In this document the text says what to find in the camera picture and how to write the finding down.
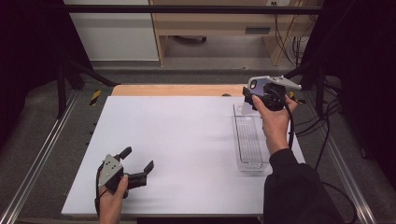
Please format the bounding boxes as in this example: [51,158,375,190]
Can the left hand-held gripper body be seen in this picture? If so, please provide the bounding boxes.
[97,153,130,200]

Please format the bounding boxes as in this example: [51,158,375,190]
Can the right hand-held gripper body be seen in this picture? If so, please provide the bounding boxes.
[253,75,303,112]

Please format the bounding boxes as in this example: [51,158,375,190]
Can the clear plastic box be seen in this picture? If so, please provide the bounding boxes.
[232,103,271,173]

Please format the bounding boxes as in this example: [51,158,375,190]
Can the person's right hand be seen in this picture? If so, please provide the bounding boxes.
[251,93,299,156]

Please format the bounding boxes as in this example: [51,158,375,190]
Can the person's left hand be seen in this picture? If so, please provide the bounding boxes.
[98,174,129,217]

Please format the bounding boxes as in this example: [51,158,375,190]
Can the white work sheet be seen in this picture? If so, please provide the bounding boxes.
[61,95,306,217]

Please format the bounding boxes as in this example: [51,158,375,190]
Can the grey desk label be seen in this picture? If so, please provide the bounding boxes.
[245,26,272,35]

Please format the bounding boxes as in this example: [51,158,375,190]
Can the wooden table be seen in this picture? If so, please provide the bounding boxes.
[111,83,250,98]

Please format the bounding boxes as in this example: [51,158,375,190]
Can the light wooden desk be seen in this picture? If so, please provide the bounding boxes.
[148,0,322,67]

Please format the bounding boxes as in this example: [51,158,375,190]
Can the black curtain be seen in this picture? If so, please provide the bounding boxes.
[300,0,396,183]
[0,0,92,155]

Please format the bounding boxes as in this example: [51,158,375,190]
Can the white cabinet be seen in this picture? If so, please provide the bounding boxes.
[63,0,160,62]

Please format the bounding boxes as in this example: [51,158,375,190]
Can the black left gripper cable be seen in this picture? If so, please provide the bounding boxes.
[93,162,109,217]

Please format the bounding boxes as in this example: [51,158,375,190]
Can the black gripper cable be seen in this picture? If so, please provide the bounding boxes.
[93,162,109,217]
[274,88,359,224]

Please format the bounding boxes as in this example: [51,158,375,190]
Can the yellow-handled clamp right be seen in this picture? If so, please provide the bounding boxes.
[289,91,307,105]

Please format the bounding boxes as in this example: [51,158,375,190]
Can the yellow-handled clamp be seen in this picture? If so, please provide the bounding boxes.
[90,90,103,107]
[289,91,307,105]

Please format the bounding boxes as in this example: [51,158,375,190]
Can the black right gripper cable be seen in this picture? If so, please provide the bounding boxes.
[274,88,359,224]

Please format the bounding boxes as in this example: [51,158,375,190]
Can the black floor cable bundle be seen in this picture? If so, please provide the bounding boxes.
[293,78,344,175]

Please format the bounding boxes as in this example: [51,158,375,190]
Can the hanging cable bundle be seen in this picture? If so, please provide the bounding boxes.
[273,2,314,67]

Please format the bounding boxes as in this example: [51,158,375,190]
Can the yellow-handled clamp left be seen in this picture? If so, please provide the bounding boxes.
[90,90,103,107]

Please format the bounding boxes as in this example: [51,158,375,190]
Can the aluminium floor rail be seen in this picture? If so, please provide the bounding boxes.
[0,90,80,224]
[302,91,378,224]

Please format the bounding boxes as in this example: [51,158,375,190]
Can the black horizontal frame bar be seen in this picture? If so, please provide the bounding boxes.
[40,4,325,15]

